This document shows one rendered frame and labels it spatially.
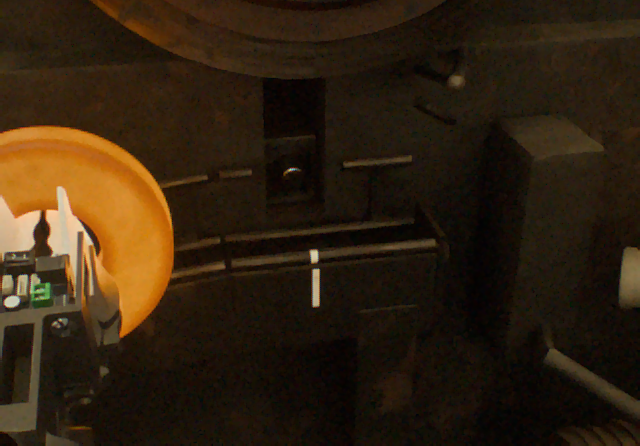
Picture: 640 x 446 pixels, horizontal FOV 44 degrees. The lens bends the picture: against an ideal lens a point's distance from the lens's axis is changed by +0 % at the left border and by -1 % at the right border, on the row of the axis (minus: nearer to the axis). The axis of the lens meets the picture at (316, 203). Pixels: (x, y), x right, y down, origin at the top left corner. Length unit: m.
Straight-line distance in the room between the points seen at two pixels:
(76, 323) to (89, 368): 0.04
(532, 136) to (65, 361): 0.50
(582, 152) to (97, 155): 0.44
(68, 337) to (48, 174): 0.14
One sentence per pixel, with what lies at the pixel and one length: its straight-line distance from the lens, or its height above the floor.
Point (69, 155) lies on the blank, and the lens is 0.49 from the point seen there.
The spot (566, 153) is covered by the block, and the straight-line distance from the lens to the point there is 0.75.
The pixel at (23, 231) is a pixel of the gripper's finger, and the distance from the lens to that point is 0.51.
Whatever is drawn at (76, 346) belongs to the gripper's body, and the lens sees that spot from 0.40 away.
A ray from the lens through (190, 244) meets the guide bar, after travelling 0.77.
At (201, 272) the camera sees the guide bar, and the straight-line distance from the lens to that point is 0.71.
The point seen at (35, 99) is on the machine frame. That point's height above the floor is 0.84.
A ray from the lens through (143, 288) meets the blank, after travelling 0.53.
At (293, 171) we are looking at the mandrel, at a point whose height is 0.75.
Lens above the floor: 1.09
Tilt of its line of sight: 28 degrees down
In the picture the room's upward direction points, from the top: straight up
